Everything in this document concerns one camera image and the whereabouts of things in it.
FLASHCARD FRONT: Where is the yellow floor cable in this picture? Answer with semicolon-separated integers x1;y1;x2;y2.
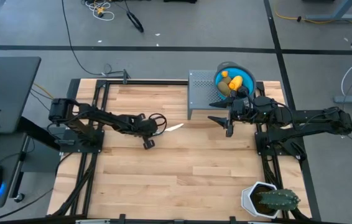
274;6;352;35

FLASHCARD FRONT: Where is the dark grey desk top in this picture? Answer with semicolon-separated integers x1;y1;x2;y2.
0;56;42;134

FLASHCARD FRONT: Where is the silver knife with pale handle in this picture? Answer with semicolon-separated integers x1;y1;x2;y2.
163;123;185;133

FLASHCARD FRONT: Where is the blue collapsible colander bowl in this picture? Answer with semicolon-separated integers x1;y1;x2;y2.
213;61;257;102

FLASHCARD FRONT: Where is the black strap loop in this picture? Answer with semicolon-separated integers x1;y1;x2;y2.
125;11;145;34

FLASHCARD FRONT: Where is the white coiled cable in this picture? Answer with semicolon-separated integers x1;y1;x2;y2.
84;0;115;22

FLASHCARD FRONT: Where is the grey perforated metal shelf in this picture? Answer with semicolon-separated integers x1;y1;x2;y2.
187;69;257;121

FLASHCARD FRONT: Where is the grey lower desk surface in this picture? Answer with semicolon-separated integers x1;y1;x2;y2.
0;133;29;208

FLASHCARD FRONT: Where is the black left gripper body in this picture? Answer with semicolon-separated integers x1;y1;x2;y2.
129;113;159;151

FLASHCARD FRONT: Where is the yellow oblong fruit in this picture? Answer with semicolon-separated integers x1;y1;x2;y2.
228;75;244;91

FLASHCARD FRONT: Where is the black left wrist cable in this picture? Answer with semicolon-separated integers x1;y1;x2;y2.
147;113;168;138

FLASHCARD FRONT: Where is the long black floor cable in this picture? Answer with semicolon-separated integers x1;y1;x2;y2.
61;0;130;77

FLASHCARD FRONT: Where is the white angular plant pot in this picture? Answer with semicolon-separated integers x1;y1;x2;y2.
241;181;281;219

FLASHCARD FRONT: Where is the green cactus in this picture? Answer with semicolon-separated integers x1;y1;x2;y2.
258;188;301;212

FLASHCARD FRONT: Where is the black aluminium table frame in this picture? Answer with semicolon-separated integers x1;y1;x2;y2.
51;77;312;224

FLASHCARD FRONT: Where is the metal desk leg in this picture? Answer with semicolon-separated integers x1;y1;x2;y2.
9;138;30;200

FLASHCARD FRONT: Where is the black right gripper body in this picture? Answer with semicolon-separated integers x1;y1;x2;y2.
225;90;277;138

